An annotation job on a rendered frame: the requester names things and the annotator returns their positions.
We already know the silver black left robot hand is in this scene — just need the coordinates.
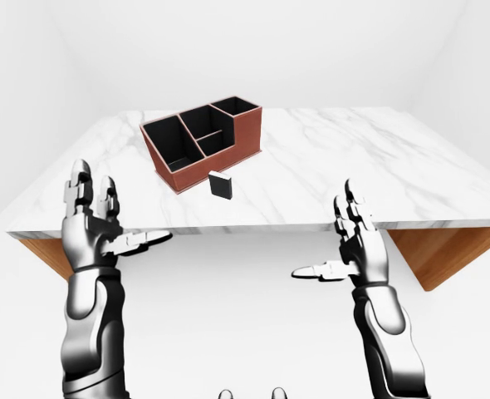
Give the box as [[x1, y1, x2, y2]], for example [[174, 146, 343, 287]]
[[60, 159, 174, 274]]

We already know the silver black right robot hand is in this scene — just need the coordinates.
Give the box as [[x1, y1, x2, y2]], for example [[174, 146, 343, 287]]
[[291, 178, 391, 287]]

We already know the small black book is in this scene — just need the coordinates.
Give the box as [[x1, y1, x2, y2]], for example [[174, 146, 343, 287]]
[[208, 170, 234, 201]]

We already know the red-brown desk caddy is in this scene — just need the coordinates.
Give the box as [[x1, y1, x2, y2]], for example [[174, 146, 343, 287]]
[[140, 96, 264, 195]]

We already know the wooden table base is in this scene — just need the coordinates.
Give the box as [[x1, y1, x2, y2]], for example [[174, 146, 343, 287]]
[[17, 226, 490, 293]]

